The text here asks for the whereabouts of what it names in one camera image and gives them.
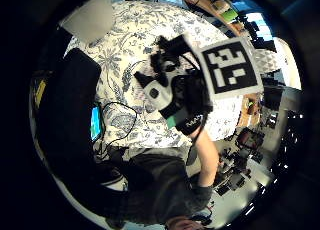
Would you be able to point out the yellow object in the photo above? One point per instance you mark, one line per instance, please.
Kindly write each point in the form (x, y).
(40, 91)

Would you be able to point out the phone with blue screen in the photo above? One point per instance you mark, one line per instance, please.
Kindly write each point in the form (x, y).
(96, 123)

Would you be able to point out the white blue floral tablecloth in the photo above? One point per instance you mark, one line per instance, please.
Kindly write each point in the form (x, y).
(133, 33)

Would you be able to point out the wooden shelf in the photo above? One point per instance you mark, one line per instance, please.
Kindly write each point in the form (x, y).
(213, 10)

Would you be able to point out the white marker cube on right glove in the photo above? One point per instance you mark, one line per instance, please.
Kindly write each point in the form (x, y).
(231, 68)

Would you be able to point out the green box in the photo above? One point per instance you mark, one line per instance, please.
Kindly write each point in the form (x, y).
(230, 14)

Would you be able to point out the grey folded cloth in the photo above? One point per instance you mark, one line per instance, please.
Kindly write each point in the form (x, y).
(90, 20)

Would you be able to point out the black equipment case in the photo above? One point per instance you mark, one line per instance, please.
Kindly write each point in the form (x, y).
(249, 138)

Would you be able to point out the the person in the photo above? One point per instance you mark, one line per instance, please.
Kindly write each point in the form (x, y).
(156, 190)

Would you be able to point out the grey palm camera on right glove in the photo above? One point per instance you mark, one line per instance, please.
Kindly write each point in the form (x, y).
(160, 91)

